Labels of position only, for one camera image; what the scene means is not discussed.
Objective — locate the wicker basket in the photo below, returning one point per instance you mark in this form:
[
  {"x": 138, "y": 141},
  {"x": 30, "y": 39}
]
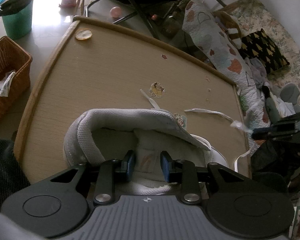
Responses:
[{"x": 17, "y": 62}]

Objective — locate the white sneaker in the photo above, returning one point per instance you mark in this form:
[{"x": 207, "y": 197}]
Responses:
[{"x": 110, "y": 122}]

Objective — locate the pale lilac cloth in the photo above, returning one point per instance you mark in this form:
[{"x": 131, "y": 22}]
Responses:
[{"x": 257, "y": 72}]

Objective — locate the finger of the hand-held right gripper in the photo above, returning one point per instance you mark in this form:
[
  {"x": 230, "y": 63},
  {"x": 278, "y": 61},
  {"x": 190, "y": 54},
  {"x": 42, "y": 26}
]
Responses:
[{"x": 272, "y": 132}]

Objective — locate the patchwork quilt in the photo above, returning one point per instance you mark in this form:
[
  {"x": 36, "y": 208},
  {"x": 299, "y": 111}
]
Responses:
[{"x": 207, "y": 37}]

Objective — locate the small pink toy block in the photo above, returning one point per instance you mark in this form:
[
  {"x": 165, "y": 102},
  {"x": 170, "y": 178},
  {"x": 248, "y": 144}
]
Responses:
[{"x": 154, "y": 17}]

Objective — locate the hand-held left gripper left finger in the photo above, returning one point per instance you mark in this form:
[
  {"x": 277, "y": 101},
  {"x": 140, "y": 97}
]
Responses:
[{"x": 130, "y": 166}]

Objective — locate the white shoelace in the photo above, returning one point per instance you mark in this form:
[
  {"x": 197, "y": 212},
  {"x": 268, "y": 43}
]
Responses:
[{"x": 197, "y": 110}]

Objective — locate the yellow cartoon sticker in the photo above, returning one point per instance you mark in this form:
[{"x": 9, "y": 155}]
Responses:
[{"x": 157, "y": 90}]

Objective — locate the grey slipper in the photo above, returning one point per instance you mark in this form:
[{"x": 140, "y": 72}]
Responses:
[{"x": 291, "y": 93}]

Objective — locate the crumpled paper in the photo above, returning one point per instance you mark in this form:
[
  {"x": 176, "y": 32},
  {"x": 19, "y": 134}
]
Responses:
[{"x": 6, "y": 85}]

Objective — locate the green trash bin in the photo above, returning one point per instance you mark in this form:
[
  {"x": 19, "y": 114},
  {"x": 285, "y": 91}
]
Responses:
[{"x": 17, "y": 22}]

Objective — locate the black gold tree pillow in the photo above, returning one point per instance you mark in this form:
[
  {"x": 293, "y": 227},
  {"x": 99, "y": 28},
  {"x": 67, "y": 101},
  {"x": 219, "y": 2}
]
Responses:
[{"x": 262, "y": 50}]

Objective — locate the round tan disc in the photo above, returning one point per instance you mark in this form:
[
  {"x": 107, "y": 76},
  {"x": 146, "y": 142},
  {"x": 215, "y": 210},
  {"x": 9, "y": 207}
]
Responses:
[{"x": 83, "y": 34}]

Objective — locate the pink ball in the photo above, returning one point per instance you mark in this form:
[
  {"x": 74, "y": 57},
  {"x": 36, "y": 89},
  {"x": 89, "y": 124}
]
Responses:
[{"x": 115, "y": 12}]

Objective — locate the black trash bag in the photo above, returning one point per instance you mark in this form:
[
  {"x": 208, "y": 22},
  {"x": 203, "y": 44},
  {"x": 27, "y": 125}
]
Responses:
[{"x": 15, "y": 1}]

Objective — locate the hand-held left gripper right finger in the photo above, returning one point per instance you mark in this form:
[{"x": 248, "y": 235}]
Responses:
[{"x": 165, "y": 166}]

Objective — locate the small red sticker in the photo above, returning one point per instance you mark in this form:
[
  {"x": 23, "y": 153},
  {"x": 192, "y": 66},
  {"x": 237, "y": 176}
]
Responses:
[{"x": 164, "y": 56}]

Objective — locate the cartoon boy sticker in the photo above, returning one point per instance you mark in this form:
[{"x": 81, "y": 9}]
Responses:
[{"x": 180, "y": 120}]

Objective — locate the brown glass jar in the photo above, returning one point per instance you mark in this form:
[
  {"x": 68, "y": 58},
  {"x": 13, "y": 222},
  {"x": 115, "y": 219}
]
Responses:
[{"x": 171, "y": 26}]

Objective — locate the floral sofa cover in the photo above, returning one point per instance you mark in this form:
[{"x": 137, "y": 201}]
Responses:
[{"x": 277, "y": 22}]

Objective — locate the person's dark ribbed clothing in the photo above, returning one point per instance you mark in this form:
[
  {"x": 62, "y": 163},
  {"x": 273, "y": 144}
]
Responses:
[{"x": 5, "y": 167}]

